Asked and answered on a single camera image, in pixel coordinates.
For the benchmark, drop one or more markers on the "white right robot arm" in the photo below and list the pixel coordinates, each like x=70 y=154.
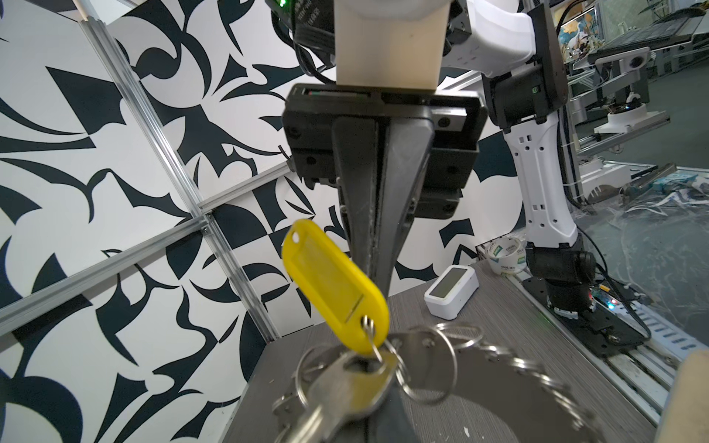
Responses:
x=399 y=45

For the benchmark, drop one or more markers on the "white slotted cable duct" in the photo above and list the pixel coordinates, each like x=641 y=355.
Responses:
x=666 y=336

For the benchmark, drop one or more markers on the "silver key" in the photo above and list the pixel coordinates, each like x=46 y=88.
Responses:
x=342 y=394

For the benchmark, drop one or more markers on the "clear tape roll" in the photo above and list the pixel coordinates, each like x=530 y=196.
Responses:
x=506 y=255

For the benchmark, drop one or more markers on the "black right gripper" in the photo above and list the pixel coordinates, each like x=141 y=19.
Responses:
x=338 y=134

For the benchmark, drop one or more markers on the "white digital clock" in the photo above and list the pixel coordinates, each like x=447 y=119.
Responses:
x=449 y=294

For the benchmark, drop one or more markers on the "yellow key tag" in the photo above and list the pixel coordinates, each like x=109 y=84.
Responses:
x=350 y=303

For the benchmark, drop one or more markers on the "beige glasses case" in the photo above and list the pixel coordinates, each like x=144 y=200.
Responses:
x=685 y=417

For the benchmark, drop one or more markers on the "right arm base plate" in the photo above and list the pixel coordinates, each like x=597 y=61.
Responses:
x=603 y=333

